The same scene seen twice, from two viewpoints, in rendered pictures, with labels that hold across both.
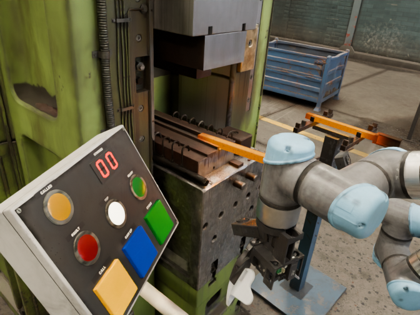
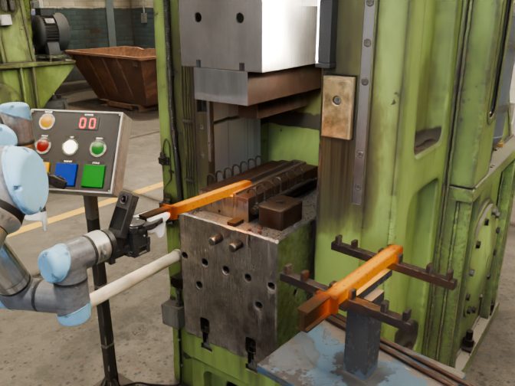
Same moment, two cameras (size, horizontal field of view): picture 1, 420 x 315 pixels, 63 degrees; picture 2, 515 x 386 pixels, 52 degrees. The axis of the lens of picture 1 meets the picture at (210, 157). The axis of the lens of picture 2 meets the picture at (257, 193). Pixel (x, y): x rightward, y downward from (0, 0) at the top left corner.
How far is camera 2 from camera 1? 192 cm
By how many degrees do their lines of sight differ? 79
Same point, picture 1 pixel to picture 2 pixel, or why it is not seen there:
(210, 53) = (201, 84)
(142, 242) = (68, 171)
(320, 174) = not seen: outside the picture
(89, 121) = (163, 119)
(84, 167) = (73, 116)
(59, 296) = not seen: hidden behind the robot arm
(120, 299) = not seen: hidden behind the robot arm
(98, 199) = (67, 133)
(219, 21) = (207, 57)
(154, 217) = (89, 168)
